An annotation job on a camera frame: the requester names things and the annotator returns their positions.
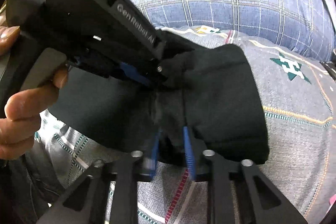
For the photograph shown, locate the black pants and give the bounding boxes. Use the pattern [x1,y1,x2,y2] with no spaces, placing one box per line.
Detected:
[49,34,269,165]

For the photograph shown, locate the person's left hand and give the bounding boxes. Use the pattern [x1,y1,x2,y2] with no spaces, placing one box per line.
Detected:
[0,25,70,162]

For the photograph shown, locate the grey patterned bed sheet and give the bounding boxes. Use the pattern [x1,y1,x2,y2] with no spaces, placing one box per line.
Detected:
[27,26,335,223]

